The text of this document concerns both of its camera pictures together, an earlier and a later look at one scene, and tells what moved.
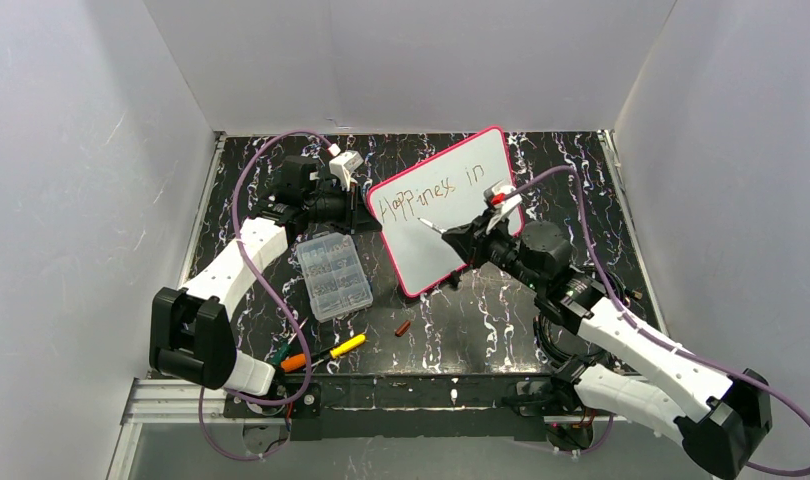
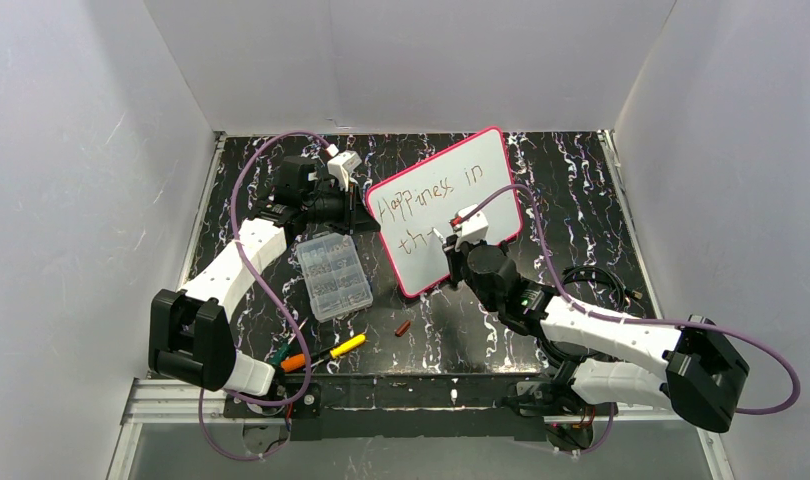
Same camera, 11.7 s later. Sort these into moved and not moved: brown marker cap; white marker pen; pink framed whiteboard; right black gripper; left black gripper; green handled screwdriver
Moved: right black gripper; white marker pen
Not moved: green handled screwdriver; brown marker cap; pink framed whiteboard; left black gripper
